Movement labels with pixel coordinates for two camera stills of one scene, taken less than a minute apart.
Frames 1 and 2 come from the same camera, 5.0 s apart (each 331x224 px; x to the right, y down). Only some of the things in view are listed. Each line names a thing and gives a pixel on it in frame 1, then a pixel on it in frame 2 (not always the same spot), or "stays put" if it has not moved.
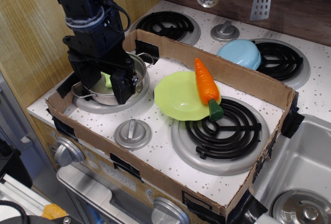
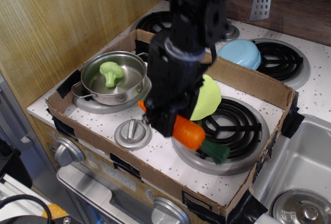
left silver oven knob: x=67 y=153 stays put
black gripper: x=99 y=40 -> x=176 y=69
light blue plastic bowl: x=242 y=51 stays put
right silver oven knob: x=165 y=211 stays put
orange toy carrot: x=209 y=88 -> x=189 y=135
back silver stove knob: x=224 y=32 stays put
